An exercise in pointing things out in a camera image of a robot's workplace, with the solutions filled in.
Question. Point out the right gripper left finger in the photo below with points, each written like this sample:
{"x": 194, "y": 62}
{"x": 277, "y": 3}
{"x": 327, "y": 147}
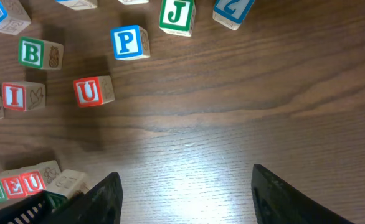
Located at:
{"x": 101, "y": 205}

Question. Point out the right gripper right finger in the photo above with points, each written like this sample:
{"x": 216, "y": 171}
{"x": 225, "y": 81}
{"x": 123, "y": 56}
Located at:
{"x": 277, "y": 202}

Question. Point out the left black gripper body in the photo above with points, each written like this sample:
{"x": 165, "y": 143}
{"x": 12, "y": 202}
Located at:
{"x": 34, "y": 209}

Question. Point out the red u block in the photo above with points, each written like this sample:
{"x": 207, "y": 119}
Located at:
{"x": 93, "y": 91}
{"x": 37, "y": 178}

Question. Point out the red E block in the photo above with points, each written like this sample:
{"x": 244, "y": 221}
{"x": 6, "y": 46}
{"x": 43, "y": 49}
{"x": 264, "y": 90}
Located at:
{"x": 12, "y": 183}

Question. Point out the red I block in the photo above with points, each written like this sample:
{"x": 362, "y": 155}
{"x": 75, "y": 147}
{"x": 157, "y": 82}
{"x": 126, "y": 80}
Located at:
{"x": 23, "y": 95}

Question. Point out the green R block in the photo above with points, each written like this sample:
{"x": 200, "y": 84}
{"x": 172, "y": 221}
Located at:
{"x": 67, "y": 185}

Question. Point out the green B block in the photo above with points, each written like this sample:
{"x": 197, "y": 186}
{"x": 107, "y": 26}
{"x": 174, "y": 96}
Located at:
{"x": 40, "y": 54}

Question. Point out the blue P block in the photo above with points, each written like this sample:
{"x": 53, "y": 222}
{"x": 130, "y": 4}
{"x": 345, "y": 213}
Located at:
{"x": 130, "y": 43}

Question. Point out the blue 2 block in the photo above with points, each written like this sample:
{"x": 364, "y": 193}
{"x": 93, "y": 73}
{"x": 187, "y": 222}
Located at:
{"x": 231, "y": 13}

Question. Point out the blue L block middle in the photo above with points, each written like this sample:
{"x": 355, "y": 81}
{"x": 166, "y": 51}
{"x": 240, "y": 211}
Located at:
{"x": 13, "y": 17}

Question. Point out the blue 5 block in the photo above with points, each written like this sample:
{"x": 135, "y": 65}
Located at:
{"x": 79, "y": 5}

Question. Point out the green J block right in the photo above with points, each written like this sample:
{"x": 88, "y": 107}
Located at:
{"x": 177, "y": 17}

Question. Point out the yellow K block right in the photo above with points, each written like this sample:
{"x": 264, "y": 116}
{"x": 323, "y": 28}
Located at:
{"x": 132, "y": 2}

